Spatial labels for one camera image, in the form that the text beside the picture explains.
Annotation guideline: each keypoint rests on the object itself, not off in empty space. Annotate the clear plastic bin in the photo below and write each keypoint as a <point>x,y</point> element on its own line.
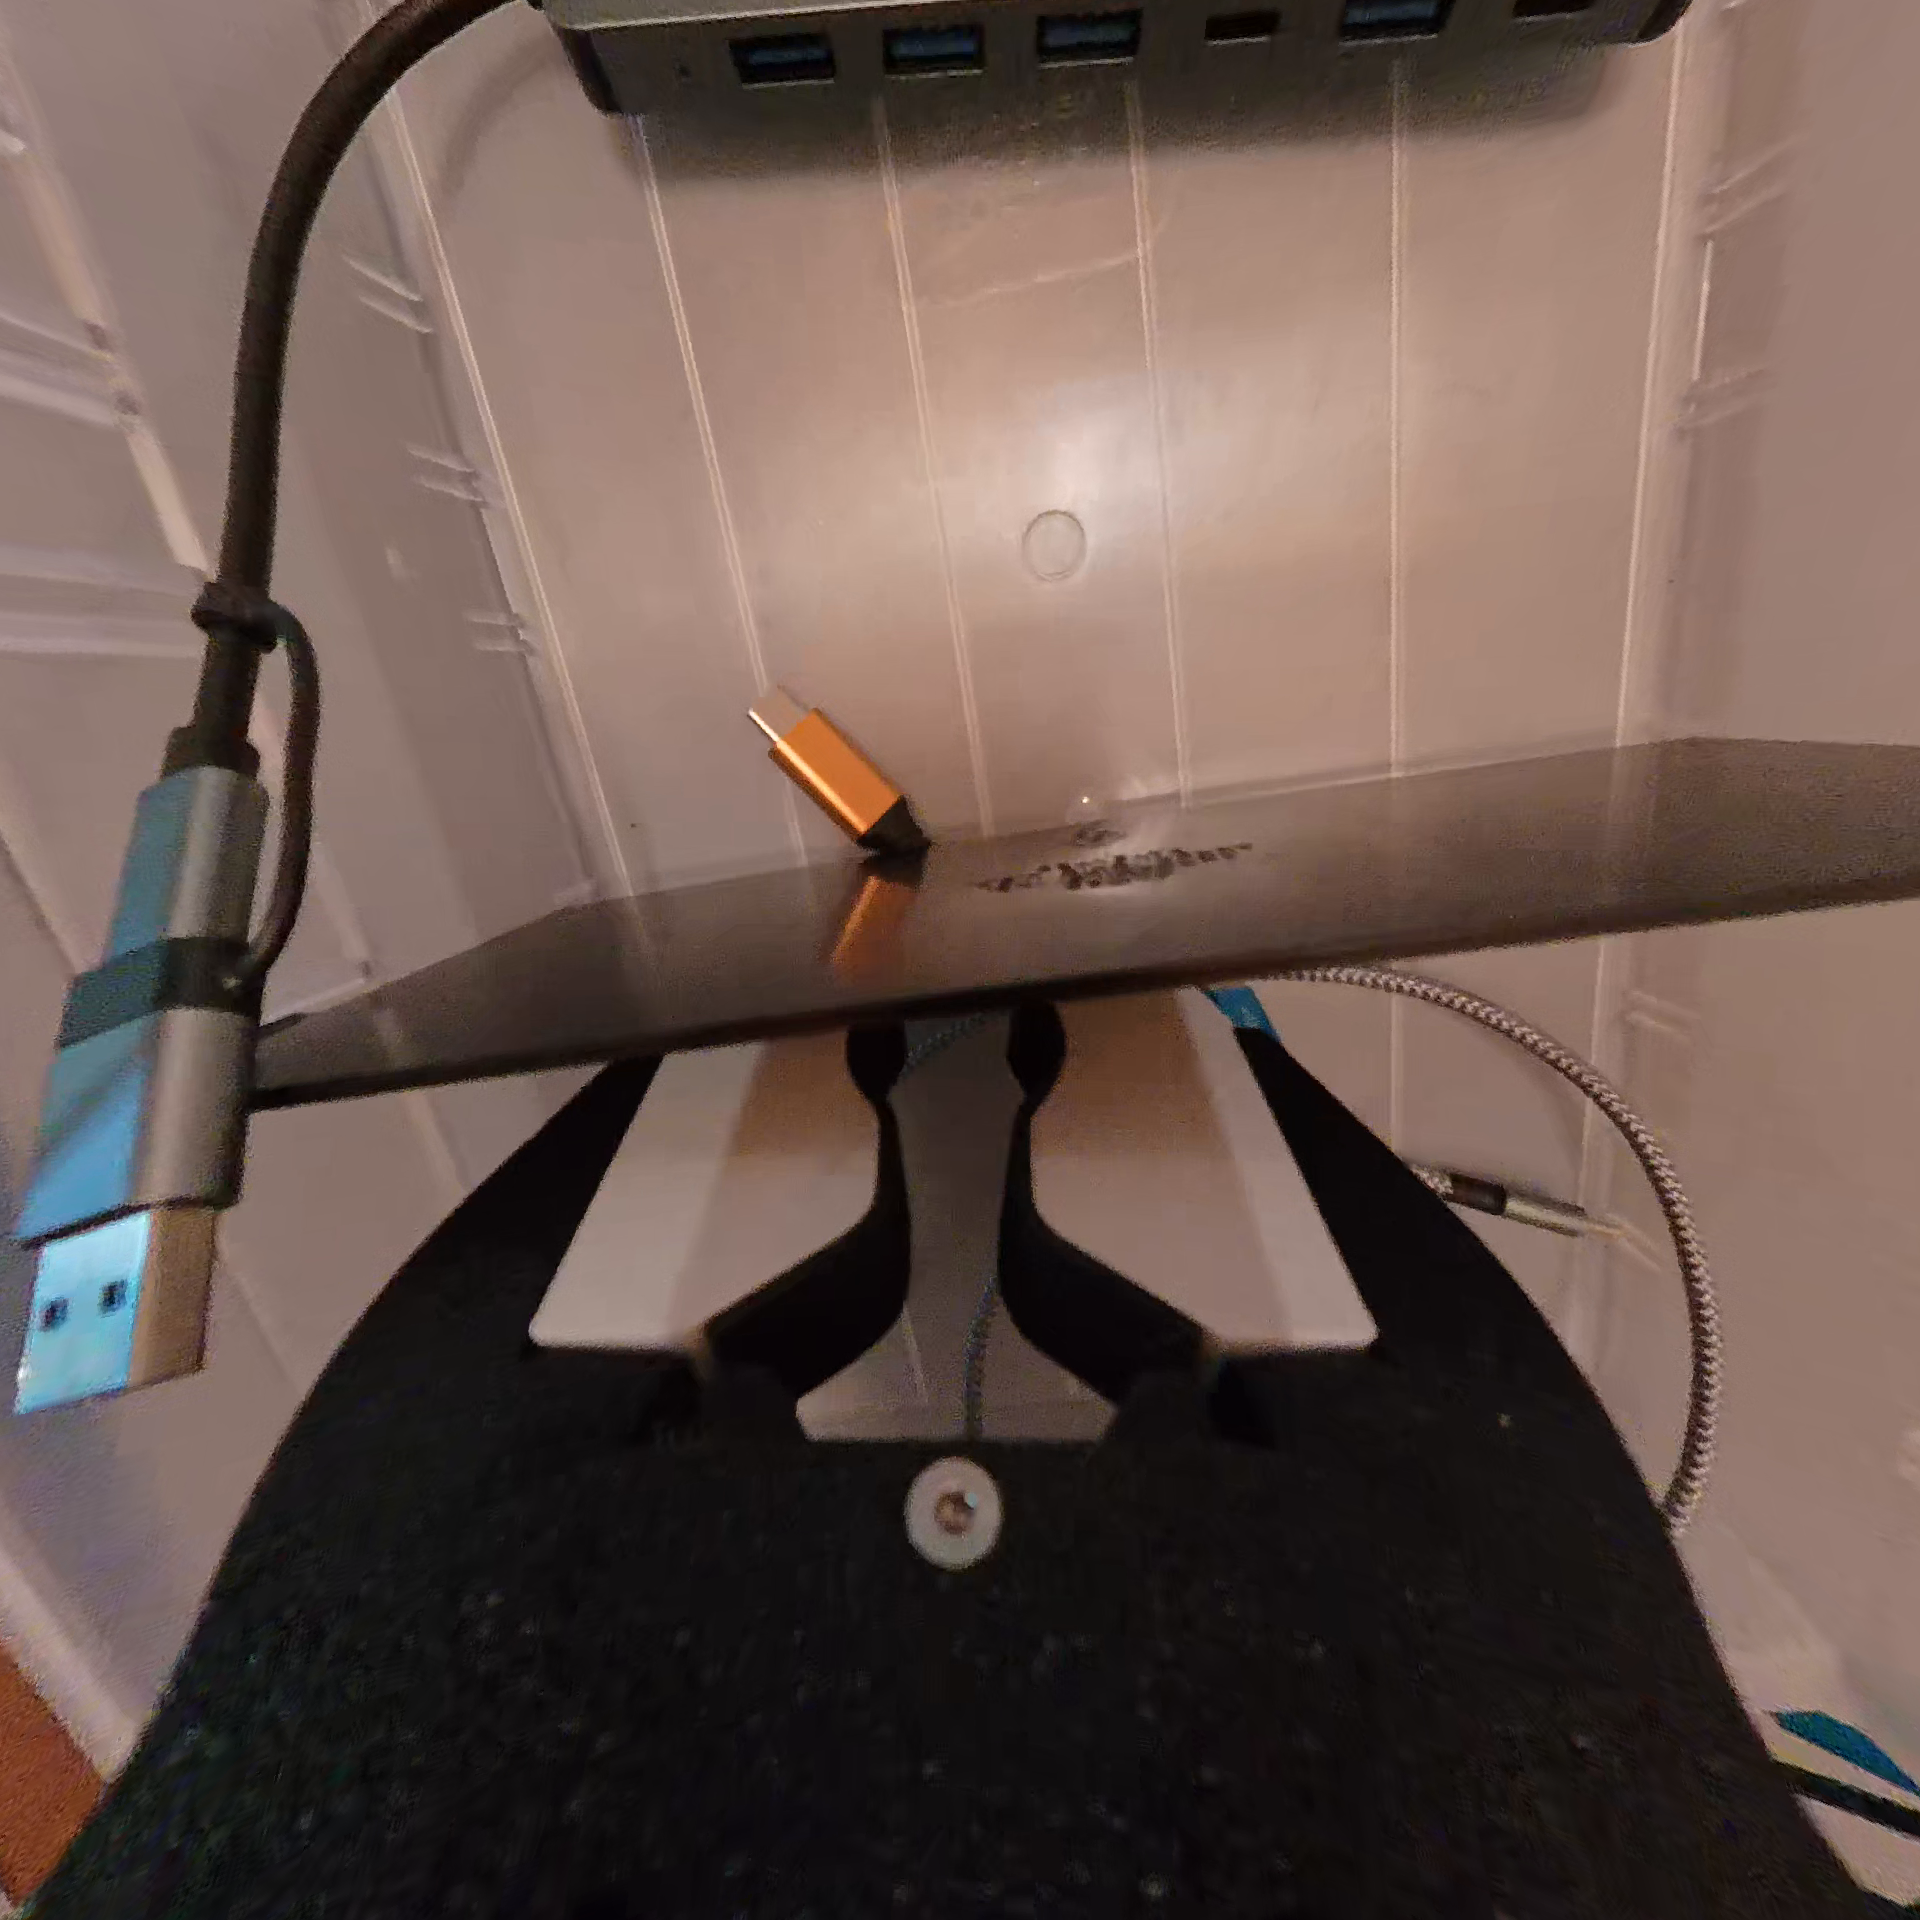
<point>1351,450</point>

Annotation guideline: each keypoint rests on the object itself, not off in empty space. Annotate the dark grey metal slab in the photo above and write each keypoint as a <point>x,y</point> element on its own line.
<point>1351,885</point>

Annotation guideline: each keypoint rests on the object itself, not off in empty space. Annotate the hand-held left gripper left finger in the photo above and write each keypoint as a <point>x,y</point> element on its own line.
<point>644,1231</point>

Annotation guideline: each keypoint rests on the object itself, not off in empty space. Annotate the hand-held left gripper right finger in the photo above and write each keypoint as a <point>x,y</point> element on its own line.
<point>1200,1200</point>

